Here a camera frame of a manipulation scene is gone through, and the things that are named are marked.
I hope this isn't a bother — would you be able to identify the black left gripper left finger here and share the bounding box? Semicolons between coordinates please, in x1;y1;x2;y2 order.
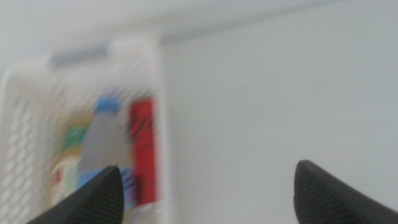
24;165;126;224

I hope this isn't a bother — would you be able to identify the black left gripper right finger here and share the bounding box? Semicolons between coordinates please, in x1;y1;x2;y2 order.
293;159;398;224

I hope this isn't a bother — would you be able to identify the yellow tea bottle green label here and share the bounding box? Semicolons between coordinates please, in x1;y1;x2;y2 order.
49;114;95;210

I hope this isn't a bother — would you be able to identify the clear water bottle blue label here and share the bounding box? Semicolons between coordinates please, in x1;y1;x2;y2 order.
75;94;138;213

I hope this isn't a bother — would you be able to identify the red soda can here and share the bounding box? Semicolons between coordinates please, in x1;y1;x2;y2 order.
128;96;159;207

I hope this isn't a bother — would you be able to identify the white perforated plastic basket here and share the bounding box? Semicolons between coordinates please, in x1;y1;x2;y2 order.
0;36;171;224

